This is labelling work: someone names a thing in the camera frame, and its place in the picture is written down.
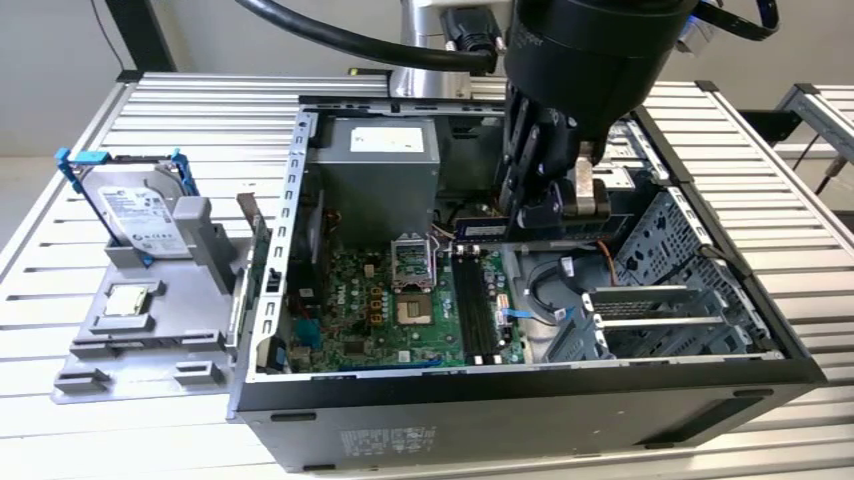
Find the black cable plug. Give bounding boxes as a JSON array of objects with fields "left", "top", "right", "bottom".
[{"left": 440, "top": 7, "right": 504, "bottom": 54}]

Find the perforated metal drive cage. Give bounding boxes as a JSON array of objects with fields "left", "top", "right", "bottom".
[{"left": 580, "top": 188, "right": 788, "bottom": 361}]

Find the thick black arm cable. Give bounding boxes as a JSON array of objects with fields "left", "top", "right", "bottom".
[{"left": 231, "top": 0, "right": 500, "bottom": 72}]

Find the metal socket cover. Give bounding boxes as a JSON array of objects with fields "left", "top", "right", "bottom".
[{"left": 389, "top": 238, "right": 437, "bottom": 294}]

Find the black frame post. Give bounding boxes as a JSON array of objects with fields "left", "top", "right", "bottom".
[{"left": 103, "top": 0, "right": 181, "bottom": 76}]

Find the black table bracket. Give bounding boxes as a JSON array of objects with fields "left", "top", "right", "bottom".
[{"left": 739, "top": 108, "right": 801, "bottom": 147}]

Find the silver wrist bracket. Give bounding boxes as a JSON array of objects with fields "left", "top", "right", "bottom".
[{"left": 574, "top": 141, "right": 610, "bottom": 220}]

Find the black data cable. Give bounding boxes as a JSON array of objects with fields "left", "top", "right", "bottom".
[{"left": 525, "top": 253, "right": 602, "bottom": 324}]

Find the grey power supply unit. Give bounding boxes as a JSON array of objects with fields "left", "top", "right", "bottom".
[{"left": 312, "top": 117, "right": 444, "bottom": 247}]

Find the black case fan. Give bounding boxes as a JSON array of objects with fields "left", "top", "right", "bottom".
[{"left": 290, "top": 197, "right": 330, "bottom": 306}]

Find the green motherboard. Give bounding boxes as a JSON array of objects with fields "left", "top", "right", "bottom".
[{"left": 284, "top": 238, "right": 533, "bottom": 375}]

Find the silver CPU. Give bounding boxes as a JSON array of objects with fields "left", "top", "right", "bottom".
[{"left": 105, "top": 284, "right": 154, "bottom": 317}]

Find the wire locking lever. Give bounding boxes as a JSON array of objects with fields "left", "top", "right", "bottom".
[{"left": 426, "top": 233, "right": 449, "bottom": 297}]

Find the CPU socket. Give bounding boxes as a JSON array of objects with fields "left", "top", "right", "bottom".
[{"left": 393, "top": 293, "right": 444, "bottom": 327}]

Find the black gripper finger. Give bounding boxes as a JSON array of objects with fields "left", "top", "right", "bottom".
[{"left": 500, "top": 83, "right": 582, "bottom": 245}]

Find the black RAM slot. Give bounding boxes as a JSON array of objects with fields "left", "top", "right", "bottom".
[
  {"left": 474, "top": 245, "right": 508, "bottom": 365},
  {"left": 453, "top": 245, "right": 478, "bottom": 365},
  {"left": 468, "top": 245, "right": 498, "bottom": 365},
  {"left": 460, "top": 245, "right": 488, "bottom": 365}
]

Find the black and grey PC case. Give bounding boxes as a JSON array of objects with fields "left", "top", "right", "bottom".
[{"left": 229, "top": 93, "right": 831, "bottom": 475}]

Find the red yellow wire bundle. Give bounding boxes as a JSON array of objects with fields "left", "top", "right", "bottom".
[{"left": 596, "top": 238, "right": 621, "bottom": 289}]

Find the blue expansion slot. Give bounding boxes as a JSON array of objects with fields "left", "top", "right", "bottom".
[{"left": 338, "top": 357, "right": 444, "bottom": 374}]

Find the grey parts rack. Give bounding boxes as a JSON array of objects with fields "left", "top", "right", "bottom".
[{"left": 51, "top": 195, "right": 270, "bottom": 407}]

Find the hard disk in blue carrier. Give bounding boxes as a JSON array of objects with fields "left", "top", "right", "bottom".
[{"left": 55, "top": 146, "right": 197, "bottom": 262}]

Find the blue plastic case latch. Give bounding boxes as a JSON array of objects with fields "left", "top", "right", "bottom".
[{"left": 265, "top": 338, "right": 290, "bottom": 375}]

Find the grey metal disk bay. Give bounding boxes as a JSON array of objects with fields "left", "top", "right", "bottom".
[{"left": 597, "top": 117, "right": 676, "bottom": 194}]

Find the neighbouring metal slat table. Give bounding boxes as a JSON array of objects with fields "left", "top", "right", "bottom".
[{"left": 773, "top": 82, "right": 854, "bottom": 224}]

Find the green RAM stick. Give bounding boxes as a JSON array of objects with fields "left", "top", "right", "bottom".
[{"left": 452, "top": 213, "right": 637, "bottom": 245}]

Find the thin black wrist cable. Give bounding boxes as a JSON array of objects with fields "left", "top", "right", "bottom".
[{"left": 693, "top": 0, "right": 783, "bottom": 41}]

